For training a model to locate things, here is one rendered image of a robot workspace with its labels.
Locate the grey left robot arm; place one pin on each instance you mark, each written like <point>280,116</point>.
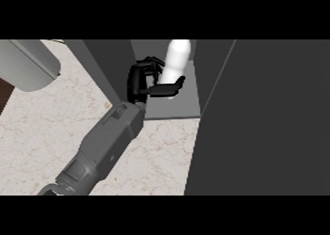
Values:
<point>109,137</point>

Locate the white water bottle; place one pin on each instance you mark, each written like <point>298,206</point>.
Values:
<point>177,58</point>

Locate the dark grey cabinet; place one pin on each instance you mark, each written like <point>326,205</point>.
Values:
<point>118,67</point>

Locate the dark grey cabinet door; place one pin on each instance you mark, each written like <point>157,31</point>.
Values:
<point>267,119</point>

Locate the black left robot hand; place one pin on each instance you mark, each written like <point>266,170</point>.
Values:
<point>137,82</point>

